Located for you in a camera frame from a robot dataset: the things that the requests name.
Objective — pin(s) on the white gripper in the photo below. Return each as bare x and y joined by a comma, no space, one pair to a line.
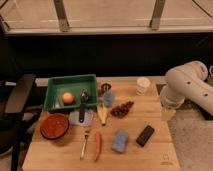
167,114

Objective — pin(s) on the green plastic bin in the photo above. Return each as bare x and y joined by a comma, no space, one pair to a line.
57,86

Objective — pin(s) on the orange peach fruit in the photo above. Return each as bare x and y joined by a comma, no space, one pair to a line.
67,98

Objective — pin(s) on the red bowl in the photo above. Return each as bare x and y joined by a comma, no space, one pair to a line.
54,126

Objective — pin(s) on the silver fork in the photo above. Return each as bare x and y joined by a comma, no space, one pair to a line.
86,135

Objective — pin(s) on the yellow banana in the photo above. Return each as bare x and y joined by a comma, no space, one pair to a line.
102,113

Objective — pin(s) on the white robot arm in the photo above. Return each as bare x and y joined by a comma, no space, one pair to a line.
187,81

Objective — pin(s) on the orange carrot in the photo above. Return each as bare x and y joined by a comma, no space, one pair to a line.
98,145

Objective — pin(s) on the dark metal can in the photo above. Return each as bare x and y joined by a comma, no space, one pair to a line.
105,87

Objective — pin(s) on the black rectangular block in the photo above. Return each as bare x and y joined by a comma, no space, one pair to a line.
145,135

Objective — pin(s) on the bunch of dark grapes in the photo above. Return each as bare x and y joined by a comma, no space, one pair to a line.
122,110

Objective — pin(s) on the white paper cup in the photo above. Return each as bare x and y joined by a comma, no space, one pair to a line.
143,84

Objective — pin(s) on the blue sponge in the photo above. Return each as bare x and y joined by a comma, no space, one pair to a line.
119,142

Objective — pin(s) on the black ice cream scoop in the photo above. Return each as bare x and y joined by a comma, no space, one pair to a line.
83,100

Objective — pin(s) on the black office chair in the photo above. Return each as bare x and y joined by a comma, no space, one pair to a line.
17,117

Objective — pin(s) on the grey cloth mat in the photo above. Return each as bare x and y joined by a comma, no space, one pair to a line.
85,119

